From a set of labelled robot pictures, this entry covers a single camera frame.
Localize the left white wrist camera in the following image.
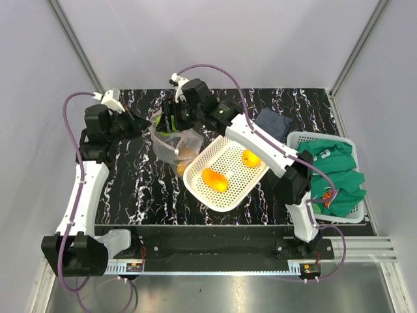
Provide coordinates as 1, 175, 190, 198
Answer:
93, 89, 125, 113

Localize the white laundry basket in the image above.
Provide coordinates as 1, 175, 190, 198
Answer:
287, 132, 366, 223

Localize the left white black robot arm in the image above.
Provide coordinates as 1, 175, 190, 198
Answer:
41, 104, 150, 278

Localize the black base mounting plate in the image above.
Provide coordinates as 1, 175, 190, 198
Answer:
136, 236, 335, 260

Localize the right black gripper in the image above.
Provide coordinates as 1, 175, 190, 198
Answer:
156, 98, 203, 134

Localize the yellow fake orange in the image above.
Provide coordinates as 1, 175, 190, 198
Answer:
242, 149, 261, 168

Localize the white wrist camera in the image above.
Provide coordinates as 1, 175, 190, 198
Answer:
170, 73, 189, 103
93, 89, 125, 113

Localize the folded navy blue cloth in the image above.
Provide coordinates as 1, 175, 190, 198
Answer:
255, 108, 293, 143

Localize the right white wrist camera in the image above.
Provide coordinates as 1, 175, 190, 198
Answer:
170, 73, 189, 103

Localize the white perforated tray basket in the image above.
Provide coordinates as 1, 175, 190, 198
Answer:
183, 136, 269, 213

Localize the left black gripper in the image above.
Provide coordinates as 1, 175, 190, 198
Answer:
107, 104, 152, 143

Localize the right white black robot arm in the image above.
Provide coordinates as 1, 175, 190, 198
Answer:
161, 74, 319, 259

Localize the orange fake mango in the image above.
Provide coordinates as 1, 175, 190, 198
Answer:
202, 168, 229, 192

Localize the small orange fake tangerine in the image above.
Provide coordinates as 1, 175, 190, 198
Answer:
177, 162, 188, 177

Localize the clear zip top bag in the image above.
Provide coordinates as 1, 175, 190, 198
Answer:
149, 110, 203, 176

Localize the green cloth garment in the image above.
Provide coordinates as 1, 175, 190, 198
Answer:
297, 139, 366, 218

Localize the green fake lime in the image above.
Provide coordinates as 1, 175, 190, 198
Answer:
155, 113, 167, 133

